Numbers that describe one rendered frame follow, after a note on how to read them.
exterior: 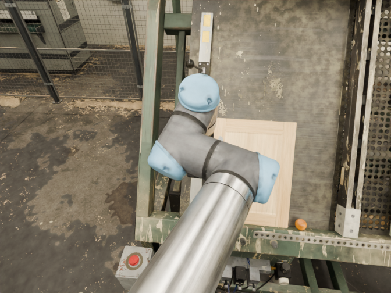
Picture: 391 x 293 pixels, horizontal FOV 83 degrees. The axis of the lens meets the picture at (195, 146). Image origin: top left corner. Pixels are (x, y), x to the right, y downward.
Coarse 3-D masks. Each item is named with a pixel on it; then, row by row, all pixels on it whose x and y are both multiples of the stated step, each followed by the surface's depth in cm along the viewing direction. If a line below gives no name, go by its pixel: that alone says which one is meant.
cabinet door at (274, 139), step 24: (216, 120) 103; (240, 120) 102; (264, 120) 102; (240, 144) 103; (264, 144) 102; (288, 144) 101; (288, 168) 102; (288, 192) 102; (264, 216) 103; (288, 216) 103
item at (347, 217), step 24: (360, 0) 95; (360, 24) 94; (360, 48) 93; (360, 72) 93; (360, 96) 93; (360, 120) 96; (360, 144) 94; (360, 168) 94; (360, 192) 95; (336, 216) 102
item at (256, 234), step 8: (256, 232) 100; (264, 232) 100; (288, 240) 99; (296, 240) 99; (304, 240) 99; (312, 240) 99; (320, 240) 99; (328, 240) 98; (336, 240) 98; (344, 240) 98; (352, 240) 98; (368, 248) 97; (376, 248) 97; (384, 248) 96
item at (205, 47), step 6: (210, 24) 100; (204, 30) 100; (210, 30) 100; (210, 36) 100; (204, 42) 100; (210, 42) 100; (204, 48) 100; (210, 48) 100; (204, 54) 100; (210, 54) 101; (204, 60) 100; (192, 180) 103; (198, 180) 103; (192, 186) 103; (198, 186) 103; (192, 192) 103; (192, 198) 104
